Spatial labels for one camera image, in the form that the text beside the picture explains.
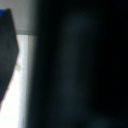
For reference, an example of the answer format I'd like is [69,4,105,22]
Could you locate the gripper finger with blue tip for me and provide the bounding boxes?
[0,8,21,112]

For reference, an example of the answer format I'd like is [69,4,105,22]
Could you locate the black fryer basket with handle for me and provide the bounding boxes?
[25,0,128,128]

